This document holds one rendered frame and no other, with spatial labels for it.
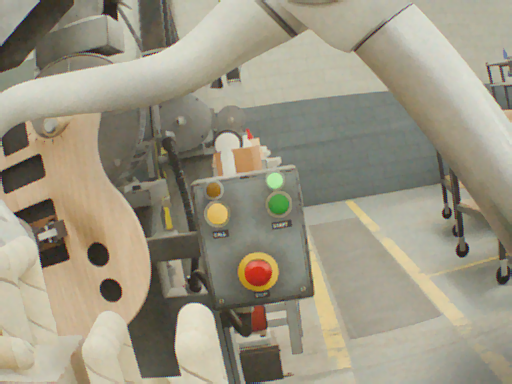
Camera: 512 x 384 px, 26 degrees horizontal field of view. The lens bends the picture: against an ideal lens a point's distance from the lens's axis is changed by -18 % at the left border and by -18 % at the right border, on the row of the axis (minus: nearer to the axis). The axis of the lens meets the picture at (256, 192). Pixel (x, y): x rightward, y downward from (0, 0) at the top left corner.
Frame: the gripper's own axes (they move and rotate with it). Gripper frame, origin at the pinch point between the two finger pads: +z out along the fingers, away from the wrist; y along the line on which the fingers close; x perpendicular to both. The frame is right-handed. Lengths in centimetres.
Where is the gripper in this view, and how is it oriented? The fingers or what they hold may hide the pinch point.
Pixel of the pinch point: (36, 237)
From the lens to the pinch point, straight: 182.3
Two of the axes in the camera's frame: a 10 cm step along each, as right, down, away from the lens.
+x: -3.1, -9.5, -0.4
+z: 0.1, -0.4, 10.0
